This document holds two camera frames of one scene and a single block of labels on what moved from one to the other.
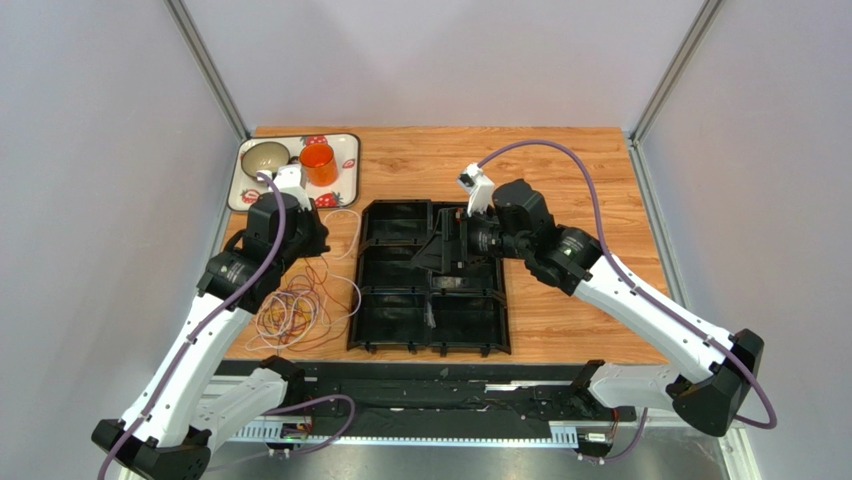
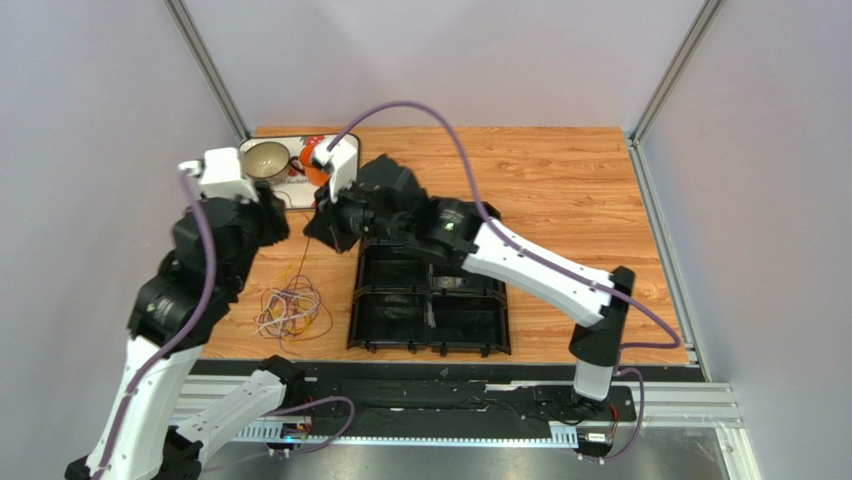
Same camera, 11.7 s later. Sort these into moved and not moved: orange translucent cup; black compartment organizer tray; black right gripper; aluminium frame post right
Moved: black right gripper
Not moved: aluminium frame post right; black compartment organizer tray; orange translucent cup
